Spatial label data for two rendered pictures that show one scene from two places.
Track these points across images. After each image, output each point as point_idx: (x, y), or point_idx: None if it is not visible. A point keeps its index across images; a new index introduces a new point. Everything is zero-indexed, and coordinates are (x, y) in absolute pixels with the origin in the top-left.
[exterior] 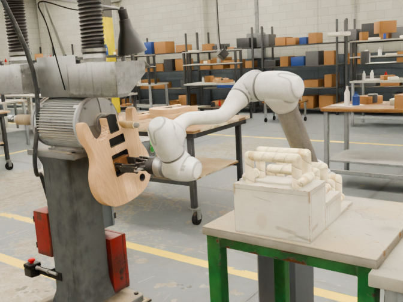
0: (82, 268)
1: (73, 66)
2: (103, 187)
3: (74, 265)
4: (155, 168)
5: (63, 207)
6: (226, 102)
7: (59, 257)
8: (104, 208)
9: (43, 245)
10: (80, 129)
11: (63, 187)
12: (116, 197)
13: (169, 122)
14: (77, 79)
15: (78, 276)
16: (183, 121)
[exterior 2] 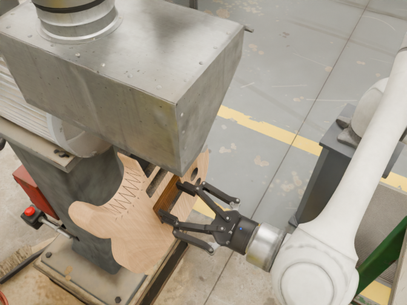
0: (105, 242)
1: (12, 42)
2: (143, 259)
3: (94, 242)
4: (255, 264)
5: (62, 196)
6: (405, 90)
7: (70, 226)
8: (120, 161)
9: (42, 207)
10: (82, 225)
11: (56, 181)
12: (162, 247)
13: (341, 284)
14: (38, 79)
15: (102, 250)
16: (354, 230)
